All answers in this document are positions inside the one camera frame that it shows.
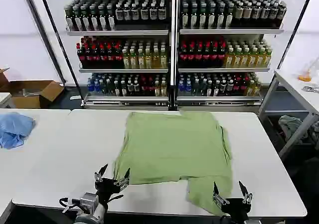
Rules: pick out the shelf rack with bottles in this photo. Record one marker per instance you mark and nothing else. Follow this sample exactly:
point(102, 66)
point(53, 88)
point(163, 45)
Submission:
point(172, 47)

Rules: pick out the silver metal tool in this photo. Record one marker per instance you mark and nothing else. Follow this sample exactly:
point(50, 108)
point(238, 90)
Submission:
point(311, 88)

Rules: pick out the white side table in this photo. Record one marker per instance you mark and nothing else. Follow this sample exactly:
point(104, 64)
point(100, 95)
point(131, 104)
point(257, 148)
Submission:
point(296, 94)

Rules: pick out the open cardboard box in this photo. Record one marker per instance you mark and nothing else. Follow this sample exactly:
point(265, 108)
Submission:
point(30, 92)

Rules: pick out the green t-shirt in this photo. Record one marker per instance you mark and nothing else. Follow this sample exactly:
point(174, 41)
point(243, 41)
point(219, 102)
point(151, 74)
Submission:
point(175, 154)

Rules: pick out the black diagonal frame pole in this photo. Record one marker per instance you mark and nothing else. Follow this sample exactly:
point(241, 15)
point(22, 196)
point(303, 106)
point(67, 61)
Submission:
point(47, 34)
point(294, 34)

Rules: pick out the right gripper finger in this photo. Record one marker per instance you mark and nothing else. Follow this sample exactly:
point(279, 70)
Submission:
point(217, 195)
point(246, 192)

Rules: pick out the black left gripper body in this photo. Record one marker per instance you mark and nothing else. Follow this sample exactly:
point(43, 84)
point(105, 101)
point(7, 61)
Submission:
point(104, 188)

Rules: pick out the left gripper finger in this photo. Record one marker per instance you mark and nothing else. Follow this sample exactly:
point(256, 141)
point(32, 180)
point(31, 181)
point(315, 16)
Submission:
point(122, 180)
point(100, 173)

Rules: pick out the grey crumpled clothes pile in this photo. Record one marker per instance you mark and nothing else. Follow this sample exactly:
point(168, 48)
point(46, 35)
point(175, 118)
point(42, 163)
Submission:
point(296, 129)

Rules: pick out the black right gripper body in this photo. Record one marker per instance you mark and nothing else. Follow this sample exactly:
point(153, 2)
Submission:
point(235, 207)

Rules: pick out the orange liquid glass flask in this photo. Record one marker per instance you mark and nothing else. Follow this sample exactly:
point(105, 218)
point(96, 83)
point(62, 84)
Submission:
point(305, 75)

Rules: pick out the blue crumpled cloth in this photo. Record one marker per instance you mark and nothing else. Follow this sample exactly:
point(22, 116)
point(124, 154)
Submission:
point(13, 130)

